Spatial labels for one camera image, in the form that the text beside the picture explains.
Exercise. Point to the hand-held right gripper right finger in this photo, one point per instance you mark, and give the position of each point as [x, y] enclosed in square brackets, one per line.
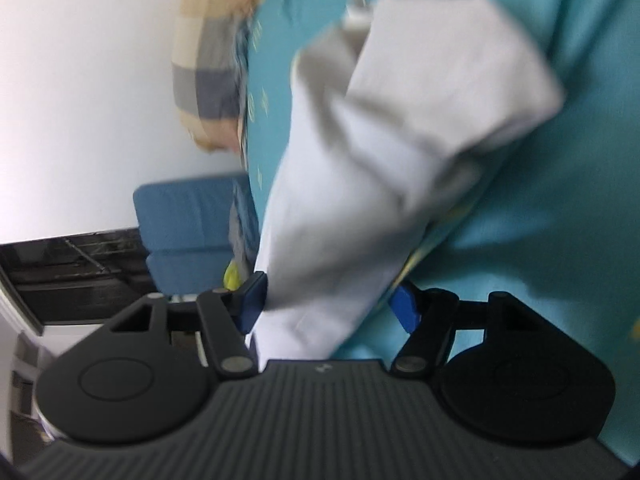
[405, 310]

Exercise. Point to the yellow green plush toy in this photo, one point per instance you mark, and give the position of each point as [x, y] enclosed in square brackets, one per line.
[232, 275]

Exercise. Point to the bed with teal printed sheet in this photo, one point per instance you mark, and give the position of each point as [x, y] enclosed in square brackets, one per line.
[550, 240]

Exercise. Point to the plaid pillow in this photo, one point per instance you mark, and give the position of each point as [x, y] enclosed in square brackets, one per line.
[210, 75]

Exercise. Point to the blue covered chair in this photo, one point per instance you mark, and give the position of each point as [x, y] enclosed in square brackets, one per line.
[185, 210]
[190, 272]

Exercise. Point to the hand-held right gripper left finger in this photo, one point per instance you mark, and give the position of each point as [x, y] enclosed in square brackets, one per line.
[252, 305]

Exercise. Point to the dark barred window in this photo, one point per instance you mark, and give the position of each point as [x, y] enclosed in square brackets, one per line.
[75, 280]

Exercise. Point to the white shirt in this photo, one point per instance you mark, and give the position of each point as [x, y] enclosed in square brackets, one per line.
[380, 160]

